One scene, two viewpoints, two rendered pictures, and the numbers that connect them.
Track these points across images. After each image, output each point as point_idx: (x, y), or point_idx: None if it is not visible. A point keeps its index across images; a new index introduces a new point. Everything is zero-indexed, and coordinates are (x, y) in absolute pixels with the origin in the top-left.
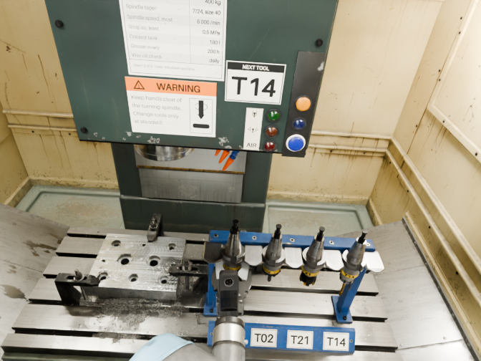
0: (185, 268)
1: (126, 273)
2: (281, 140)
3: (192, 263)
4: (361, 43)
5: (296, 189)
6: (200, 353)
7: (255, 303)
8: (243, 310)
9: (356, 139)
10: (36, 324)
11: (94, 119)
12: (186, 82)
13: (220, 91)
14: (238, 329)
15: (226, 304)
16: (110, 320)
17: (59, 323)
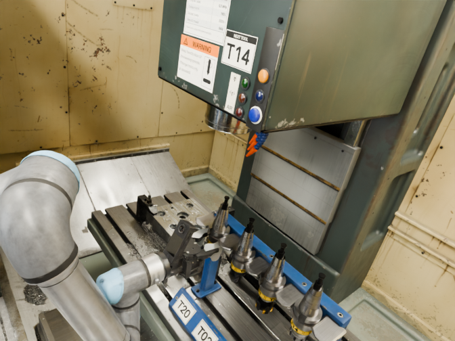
0: (204, 243)
1: (173, 222)
2: (248, 109)
3: (228, 261)
4: None
5: (407, 304)
6: (64, 172)
7: (234, 318)
8: (185, 271)
9: None
10: (114, 216)
11: (164, 62)
12: (205, 42)
13: (220, 54)
14: (158, 264)
15: (170, 245)
16: (142, 243)
17: (122, 224)
